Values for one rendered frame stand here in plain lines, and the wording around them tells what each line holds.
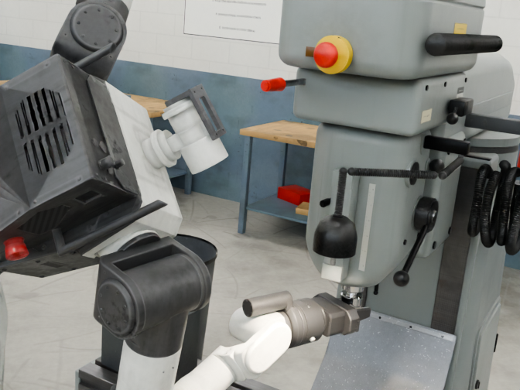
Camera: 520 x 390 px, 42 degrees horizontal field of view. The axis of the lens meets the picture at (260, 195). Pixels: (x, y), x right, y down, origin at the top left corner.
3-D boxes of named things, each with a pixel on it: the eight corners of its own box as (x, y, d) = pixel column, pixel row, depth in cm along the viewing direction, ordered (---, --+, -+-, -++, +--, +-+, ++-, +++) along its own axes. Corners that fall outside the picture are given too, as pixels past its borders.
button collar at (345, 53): (346, 76, 106) (350, 37, 104) (311, 71, 109) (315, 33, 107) (350, 75, 108) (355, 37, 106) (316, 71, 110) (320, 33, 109)
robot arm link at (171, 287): (135, 372, 97) (148, 293, 91) (97, 338, 102) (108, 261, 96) (194, 344, 105) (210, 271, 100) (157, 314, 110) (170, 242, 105)
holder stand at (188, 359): (165, 395, 161) (168, 319, 156) (100, 364, 173) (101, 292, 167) (196, 375, 171) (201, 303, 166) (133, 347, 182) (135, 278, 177)
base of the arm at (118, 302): (116, 361, 96) (143, 313, 89) (70, 294, 101) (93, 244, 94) (193, 327, 107) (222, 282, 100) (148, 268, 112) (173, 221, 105)
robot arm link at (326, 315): (363, 303, 133) (316, 314, 126) (357, 347, 136) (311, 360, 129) (321, 280, 143) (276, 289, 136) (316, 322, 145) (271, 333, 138)
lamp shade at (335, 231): (317, 258, 108) (322, 221, 107) (308, 242, 115) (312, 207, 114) (360, 258, 110) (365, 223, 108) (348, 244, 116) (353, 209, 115)
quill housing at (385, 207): (388, 302, 126) (411, 135, 118) (290, 275, 136) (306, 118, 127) (417, 273, 143) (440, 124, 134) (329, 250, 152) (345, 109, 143)
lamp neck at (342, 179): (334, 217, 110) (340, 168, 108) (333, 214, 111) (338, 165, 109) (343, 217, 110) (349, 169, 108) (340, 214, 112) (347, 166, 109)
